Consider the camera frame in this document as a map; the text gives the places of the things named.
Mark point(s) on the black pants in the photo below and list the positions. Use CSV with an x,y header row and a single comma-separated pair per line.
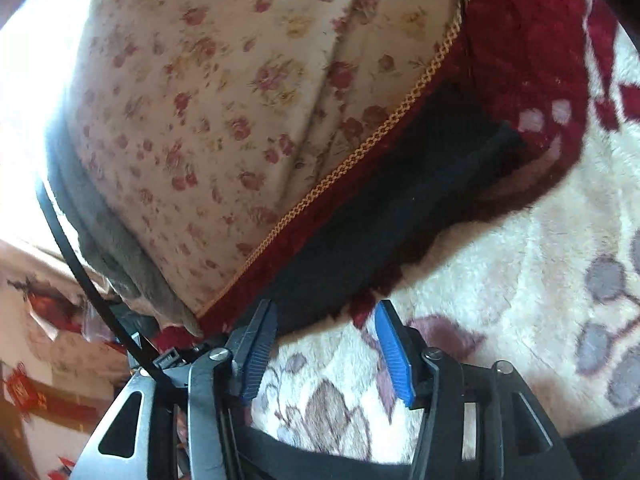
x,y
375,210

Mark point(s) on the grey fleece blanket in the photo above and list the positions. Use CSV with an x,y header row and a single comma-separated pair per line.
x,y
105,255

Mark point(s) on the red wall hanging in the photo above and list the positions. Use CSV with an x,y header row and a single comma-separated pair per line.
x,y
22,387

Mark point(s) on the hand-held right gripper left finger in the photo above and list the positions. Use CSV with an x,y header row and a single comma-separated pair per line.
x,y
255,355

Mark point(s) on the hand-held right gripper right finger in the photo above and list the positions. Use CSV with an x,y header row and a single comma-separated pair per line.
x,y
395,360

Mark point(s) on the floral print duvet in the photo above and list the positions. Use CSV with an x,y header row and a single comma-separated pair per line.
x,y
225,110

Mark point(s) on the red white plush blanket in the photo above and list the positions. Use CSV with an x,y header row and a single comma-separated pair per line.
x,y
500,285

